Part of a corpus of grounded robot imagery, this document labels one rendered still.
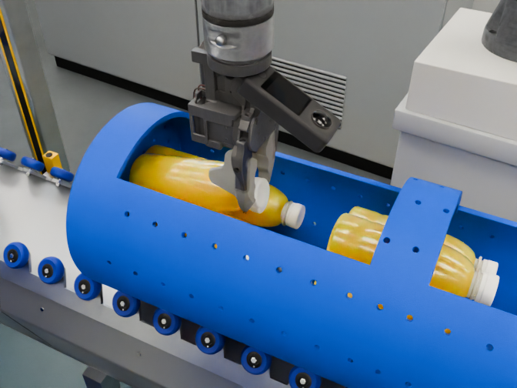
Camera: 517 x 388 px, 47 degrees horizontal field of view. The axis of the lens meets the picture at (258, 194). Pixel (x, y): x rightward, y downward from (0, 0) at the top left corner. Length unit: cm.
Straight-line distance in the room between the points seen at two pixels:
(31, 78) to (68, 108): 181
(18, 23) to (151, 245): 80
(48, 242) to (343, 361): 62
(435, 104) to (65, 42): 272
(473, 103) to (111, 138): 55
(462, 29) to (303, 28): 143
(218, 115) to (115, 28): 250
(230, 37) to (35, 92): 94
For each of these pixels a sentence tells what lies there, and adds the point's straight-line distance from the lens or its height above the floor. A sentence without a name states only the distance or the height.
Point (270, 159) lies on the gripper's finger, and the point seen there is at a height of 123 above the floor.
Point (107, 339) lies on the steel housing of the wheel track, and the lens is 102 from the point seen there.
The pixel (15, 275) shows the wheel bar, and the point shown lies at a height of 92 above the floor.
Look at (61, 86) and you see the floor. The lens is 349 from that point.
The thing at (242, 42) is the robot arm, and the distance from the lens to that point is 62.
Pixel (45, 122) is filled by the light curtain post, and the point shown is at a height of 87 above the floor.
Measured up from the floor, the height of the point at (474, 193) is 102.
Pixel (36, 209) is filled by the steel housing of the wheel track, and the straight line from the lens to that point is 120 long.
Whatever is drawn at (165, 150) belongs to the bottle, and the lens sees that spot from 91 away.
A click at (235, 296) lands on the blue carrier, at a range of 72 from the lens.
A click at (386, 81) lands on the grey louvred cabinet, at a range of 243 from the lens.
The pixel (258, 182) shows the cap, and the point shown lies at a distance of 75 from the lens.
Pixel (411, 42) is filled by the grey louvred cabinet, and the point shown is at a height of 68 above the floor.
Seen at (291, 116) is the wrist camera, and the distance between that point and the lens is 64.
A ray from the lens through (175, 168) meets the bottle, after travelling 80.
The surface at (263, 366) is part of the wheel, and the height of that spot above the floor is 97.
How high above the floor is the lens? 169
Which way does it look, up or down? 41 degrees down
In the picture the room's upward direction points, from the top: straight up
